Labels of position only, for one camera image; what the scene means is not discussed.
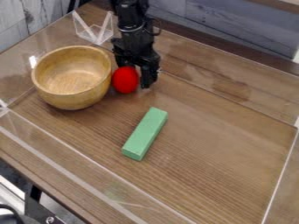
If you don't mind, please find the black metal table frame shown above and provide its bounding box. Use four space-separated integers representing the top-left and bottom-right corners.
0 183 67 224

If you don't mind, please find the green rectangular block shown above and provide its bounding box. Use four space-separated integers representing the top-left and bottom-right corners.
121 108 168 161

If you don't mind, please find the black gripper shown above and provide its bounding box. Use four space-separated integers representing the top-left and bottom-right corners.
110 25 160 88

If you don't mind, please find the clear acrylic front barrier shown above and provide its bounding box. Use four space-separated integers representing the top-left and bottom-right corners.
0 108 194 224

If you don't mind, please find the clear acrylic corner stand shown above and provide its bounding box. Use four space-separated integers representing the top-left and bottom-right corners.
70 11 113 46

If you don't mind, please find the red plush strawberry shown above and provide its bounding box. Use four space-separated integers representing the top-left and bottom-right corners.
111 66 138 94

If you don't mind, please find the wooden bowl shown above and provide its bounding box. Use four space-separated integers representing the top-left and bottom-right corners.
31 45 111 110

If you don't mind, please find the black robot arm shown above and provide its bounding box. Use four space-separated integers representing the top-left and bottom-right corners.
109 0 161 88

